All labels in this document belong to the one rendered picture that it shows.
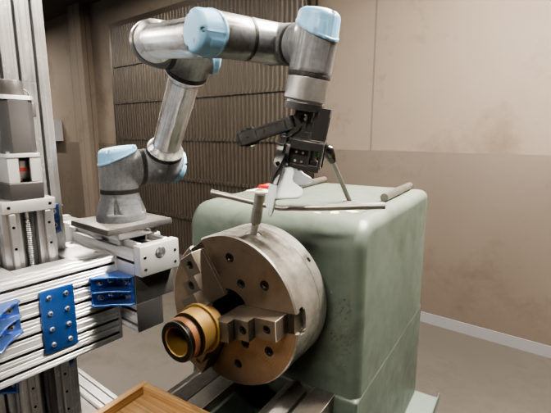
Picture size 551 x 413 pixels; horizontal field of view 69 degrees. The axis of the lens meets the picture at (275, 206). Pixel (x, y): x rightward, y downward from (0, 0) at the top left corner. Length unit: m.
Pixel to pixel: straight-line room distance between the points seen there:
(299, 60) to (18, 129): 0.83
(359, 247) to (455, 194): 2.29
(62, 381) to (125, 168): 0.69
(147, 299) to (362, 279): 0.69
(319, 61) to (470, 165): 2.41
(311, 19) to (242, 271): 0.46
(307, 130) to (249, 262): 0.27
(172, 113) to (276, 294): 0.67
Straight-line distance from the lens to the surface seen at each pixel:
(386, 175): 3.23
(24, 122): 1.29
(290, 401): 0.97
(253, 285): 0.78
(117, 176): 1.30
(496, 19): 3.11
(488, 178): 3.02
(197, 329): 0.73
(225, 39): 0.72
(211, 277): 0.81
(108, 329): 1.36
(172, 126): 1.24
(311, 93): 0.70
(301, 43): 0.72
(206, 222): 1.03
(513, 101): 3.01
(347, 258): 0.84
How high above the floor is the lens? 1.43
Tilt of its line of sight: 10 degrees down
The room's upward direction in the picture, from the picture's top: straight up
